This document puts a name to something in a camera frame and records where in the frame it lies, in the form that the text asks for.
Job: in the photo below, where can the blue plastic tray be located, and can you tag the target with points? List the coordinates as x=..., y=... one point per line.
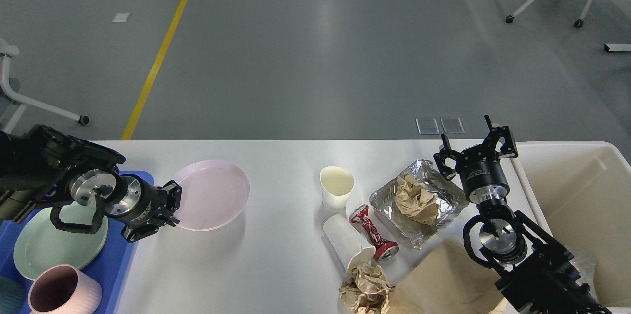
x=108, y=269

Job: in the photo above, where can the upright white paper cup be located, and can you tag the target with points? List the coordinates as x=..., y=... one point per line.
x=337, y=183

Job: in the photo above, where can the light green plate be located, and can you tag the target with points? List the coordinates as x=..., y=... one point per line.
x=41, y=246

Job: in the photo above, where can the beige plastic bin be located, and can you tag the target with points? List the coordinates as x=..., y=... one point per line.
x=580, y=192

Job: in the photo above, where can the grey green mug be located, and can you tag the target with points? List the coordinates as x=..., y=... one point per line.
x=12, y=296

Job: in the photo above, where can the clear floor plate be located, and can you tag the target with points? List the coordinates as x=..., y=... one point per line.
x=427, y=126
x=452, y=125

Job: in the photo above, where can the flat brown paper sheet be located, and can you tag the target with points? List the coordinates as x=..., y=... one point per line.
x=447, y=281

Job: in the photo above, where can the crumpled brown paper ball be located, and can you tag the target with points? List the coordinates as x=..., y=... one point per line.
x=367, y=290

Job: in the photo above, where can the white bar base right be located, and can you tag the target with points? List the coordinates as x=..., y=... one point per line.
x=617, y=47

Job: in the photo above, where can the pink plate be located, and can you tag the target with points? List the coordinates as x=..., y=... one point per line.
x=214, y=192

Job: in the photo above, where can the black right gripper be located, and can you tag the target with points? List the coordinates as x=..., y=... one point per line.
x=479, y=168

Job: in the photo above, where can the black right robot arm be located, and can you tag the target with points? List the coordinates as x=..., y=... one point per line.
x=536, y=271

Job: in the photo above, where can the lying white paper cup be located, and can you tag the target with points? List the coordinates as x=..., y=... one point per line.
x=352, y=247

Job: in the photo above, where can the pink ribbed mug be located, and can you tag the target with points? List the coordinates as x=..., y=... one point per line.
x=63, y=289

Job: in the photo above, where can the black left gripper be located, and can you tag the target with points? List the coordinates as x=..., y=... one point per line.
x=144, y=208

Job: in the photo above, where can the crushed red soda can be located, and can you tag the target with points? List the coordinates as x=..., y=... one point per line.
x=384, y=248

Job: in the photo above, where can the clear floor plate left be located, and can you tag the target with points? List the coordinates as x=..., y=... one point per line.
x=427, y=126

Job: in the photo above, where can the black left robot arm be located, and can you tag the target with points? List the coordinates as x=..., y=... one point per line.
x=80, y=182

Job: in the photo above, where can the clear floor plate right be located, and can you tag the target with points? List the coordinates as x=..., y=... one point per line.
x=452, y=125

